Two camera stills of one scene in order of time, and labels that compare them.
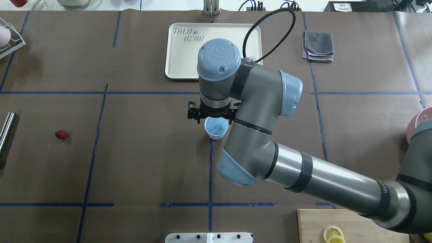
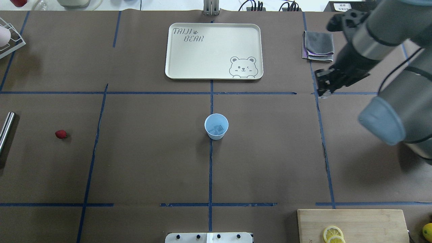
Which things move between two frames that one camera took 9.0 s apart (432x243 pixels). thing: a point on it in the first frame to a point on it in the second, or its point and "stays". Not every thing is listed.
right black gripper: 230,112 to 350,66
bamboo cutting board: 357,228 stays
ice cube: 217,129 stays
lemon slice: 331,231 stays
